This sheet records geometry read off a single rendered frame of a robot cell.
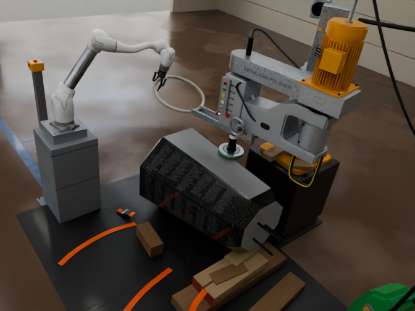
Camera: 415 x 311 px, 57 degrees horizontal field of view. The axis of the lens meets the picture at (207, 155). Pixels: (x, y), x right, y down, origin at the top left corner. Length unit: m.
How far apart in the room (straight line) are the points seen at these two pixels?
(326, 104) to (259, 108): 0.55
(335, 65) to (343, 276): 1.99
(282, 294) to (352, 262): 0.89
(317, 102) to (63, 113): 1.96
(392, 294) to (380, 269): 1.01
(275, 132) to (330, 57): 0.71
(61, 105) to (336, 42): 2.09
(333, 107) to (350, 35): 0.42
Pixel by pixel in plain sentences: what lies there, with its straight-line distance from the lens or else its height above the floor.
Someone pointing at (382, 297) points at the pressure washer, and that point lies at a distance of 2.93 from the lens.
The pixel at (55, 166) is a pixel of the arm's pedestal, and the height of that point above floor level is 0.63.
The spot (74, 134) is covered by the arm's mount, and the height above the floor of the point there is 0.86.
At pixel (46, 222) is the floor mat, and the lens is 3.79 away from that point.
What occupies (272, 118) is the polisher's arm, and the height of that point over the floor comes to 1.34.
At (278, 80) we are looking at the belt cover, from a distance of 2.67.
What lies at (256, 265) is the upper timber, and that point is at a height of 0.21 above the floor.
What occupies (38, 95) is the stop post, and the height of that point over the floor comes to 0.74.
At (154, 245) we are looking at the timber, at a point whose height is 0.13.
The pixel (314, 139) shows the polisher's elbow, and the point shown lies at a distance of 2.68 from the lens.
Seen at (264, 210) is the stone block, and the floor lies 0.72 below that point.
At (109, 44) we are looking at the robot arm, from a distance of 3.24.
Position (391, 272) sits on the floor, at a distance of 3.97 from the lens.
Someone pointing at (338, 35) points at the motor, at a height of 2.02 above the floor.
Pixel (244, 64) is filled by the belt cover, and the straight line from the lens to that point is 2.82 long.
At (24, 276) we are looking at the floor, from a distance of 3.43.
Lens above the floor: 2.57
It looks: 33 degrees down
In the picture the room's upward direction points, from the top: 8 degrees clockwise
